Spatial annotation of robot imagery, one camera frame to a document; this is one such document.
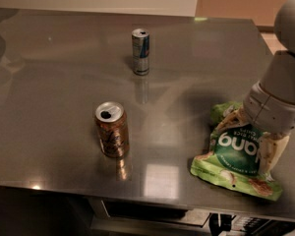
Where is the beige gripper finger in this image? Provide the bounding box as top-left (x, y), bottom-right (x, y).
top-left (258, 132), bottom-right (289, 175)
top-left (214, 105), bottom-right (249, 133)

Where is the green rice chip bag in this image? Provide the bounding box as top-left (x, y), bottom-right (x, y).
top-left (190, 101), bottom-right (282, 201)

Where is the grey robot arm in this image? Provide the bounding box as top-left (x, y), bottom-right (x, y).
top-left (217, 0), bottom-right (295, 175)

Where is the metal shelf under table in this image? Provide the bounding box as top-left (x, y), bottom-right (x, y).
top-left (88, 198), bottom-right (295, 236)

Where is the orange soda can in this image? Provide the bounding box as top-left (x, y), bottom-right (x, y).
top-left (94, 101), bottom-right (130, 158)

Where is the silver blue energy drink can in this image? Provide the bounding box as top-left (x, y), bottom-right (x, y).
top-left (132, 29), bottom-right (149, 76)

